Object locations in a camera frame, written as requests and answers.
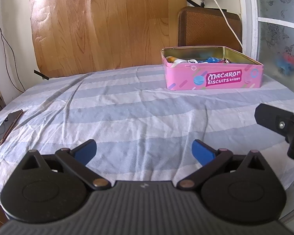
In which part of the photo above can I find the white charger cable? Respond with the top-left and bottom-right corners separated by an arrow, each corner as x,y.
202,0 -> 243,53

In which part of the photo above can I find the black smartphone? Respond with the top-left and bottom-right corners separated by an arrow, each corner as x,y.
0,110 -> 24,145

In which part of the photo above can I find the dark wall cable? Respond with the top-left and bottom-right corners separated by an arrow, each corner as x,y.
0,0 -> 25,93

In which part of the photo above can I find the white pill bottle orange label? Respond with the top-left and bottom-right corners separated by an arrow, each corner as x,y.
166,56 -> 187,64

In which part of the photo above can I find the frosted glass window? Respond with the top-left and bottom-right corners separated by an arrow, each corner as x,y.
254,0 -> 294,85

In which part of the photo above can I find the pink macaron biscuit tin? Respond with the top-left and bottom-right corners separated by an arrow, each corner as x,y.
161,46 -> 263,91

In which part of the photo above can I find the blue polka dot bow headband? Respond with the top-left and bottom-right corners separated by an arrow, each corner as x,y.
206,57 -> 222,63

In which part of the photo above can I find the red toy figure keychain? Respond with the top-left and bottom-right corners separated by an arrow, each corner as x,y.
221,58 -> 231,64

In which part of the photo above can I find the wooden board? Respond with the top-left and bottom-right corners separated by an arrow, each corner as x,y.
30,0 -> 186,78

